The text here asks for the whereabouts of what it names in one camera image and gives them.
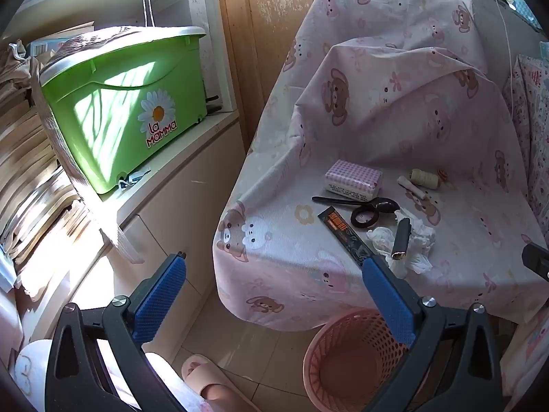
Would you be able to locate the white tissue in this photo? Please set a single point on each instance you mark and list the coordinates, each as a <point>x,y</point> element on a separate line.
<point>422,240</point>

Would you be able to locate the pink checkered tissue pack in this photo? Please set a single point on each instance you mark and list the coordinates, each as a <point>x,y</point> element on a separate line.
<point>354,182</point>

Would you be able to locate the white cabinet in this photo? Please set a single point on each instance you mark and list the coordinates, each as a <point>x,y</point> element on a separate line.
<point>171,180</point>

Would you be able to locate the pink slipper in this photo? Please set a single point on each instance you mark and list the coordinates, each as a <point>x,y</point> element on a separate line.
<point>206,377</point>

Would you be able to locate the wooden door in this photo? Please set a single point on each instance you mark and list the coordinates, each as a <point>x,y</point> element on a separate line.
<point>274,30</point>

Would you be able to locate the pink bear print cloth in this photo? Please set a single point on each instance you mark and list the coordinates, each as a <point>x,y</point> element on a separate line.
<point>386,116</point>

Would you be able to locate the grey appliance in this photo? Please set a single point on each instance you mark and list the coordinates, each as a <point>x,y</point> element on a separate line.
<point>489,25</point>

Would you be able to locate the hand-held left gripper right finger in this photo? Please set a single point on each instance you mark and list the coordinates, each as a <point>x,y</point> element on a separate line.
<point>386,296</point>

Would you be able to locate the black tube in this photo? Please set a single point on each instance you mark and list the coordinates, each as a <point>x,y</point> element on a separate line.
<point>402,238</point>

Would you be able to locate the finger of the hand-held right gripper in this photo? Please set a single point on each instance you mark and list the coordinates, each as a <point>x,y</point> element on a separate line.
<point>536,259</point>

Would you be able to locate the green plastic storage box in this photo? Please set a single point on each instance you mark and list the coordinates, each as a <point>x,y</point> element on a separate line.
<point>116,107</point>

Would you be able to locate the pink plastic waste basket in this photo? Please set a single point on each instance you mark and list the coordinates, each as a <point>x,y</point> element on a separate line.
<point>356,364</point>

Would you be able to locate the black orange packet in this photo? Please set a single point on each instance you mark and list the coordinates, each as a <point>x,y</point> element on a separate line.
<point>341,231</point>

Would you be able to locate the white cloth strip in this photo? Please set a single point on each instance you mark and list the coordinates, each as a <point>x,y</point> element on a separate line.
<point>122,244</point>

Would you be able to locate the black plastic spoon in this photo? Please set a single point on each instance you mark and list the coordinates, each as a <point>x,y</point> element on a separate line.
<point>339,201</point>

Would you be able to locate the floral print cloth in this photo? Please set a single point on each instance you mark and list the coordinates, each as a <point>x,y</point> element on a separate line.
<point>532,116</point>

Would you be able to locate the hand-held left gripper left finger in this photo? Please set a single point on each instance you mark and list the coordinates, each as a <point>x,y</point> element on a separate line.
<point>161,292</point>

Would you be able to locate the small red trinket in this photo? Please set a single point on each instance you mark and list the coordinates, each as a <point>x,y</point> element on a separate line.
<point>442,175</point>

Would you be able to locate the beige thread spool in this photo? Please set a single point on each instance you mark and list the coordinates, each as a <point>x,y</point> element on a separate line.
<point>424,179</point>

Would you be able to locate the small white roll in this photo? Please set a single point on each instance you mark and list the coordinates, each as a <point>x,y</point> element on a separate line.
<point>411,187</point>

